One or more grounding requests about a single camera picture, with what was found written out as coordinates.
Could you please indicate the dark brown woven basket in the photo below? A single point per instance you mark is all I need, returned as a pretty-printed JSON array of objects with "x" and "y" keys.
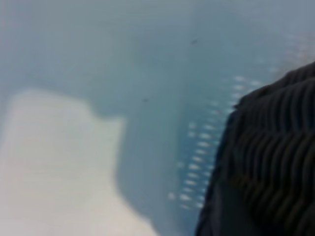
[{"x": 270, "y": 159}]

